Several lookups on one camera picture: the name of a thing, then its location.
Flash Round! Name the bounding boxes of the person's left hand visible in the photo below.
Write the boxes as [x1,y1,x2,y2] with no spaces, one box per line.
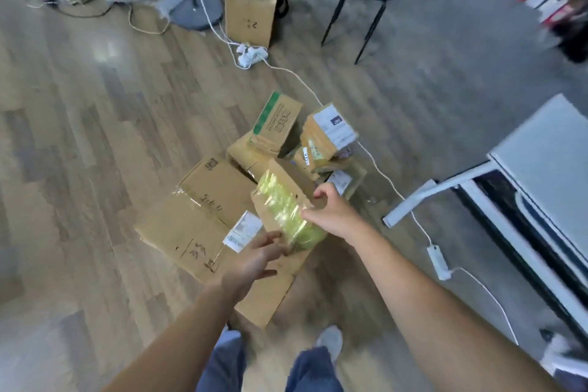
[220,230,288,303]

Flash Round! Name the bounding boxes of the person's right hand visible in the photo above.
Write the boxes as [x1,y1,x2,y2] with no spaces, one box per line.
[301,183,366,243]

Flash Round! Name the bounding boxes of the taped parcel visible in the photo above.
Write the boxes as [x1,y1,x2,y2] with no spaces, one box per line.
[251,159,328,254]

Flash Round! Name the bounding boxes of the pile of cardboard boxes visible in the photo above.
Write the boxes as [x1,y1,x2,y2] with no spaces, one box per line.
[134,91,368,331]

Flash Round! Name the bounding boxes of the person's left forearm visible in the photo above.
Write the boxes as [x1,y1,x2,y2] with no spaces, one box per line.
[100,284,239,392]

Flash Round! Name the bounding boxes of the person's right forearm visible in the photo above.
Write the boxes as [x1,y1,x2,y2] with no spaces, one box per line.
[349,226,552,392]

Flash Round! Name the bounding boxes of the person's left leg blue jeans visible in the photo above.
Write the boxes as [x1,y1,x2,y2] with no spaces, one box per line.
[195,330,247,392]

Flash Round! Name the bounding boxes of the person's white right shoe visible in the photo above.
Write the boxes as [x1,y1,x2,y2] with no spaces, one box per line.
[315,325,344,363]

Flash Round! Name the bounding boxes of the black round stool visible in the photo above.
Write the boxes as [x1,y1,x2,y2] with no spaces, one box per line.
[320,0,397,66]

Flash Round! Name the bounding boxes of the white table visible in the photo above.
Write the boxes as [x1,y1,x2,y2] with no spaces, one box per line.
[382,92,588,379]

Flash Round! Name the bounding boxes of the black rubbish bag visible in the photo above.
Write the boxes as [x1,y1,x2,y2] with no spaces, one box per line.
[549,15,588,64]

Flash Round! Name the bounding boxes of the small red white carton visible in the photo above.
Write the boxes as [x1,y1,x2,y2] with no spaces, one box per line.
[540,1,575,28]

